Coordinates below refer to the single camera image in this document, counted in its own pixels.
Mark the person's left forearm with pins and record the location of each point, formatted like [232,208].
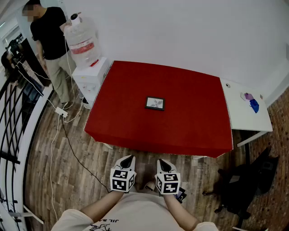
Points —
[101,205]

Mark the white power strip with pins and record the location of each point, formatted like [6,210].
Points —
[61,112]

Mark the person's shoe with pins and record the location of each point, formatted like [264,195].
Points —
[150,186]

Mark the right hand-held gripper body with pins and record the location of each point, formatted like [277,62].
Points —
[168,182]

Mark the red tablecloth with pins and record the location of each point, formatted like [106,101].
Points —
[140,126]

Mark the white side desk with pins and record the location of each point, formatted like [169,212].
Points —
[243,115]

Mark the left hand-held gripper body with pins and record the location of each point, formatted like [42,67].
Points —
[123,178]

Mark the white water dispenser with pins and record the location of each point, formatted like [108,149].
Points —
[90,79]

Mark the purple cloth item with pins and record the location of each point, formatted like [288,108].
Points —
[249,96]

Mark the white flat card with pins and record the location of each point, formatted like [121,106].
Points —
[242,96]

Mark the black office chair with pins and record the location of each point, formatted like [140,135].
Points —
[243,187]

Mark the person's right forearm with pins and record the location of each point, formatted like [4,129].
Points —
[178,212]

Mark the person's beige printed t-shirt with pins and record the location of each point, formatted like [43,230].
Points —
[140,214]

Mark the blue cloth item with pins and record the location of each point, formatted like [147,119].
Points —
[254,105]

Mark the white round camera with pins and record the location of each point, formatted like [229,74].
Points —
[75,19]

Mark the black picture frame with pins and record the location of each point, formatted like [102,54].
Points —
[155,103]

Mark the clear water bottle red label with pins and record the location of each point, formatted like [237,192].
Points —
[83,42]

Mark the black metal railing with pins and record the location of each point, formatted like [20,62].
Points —
[13,108]

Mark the black video camera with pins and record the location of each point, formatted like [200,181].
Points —
[14,46]

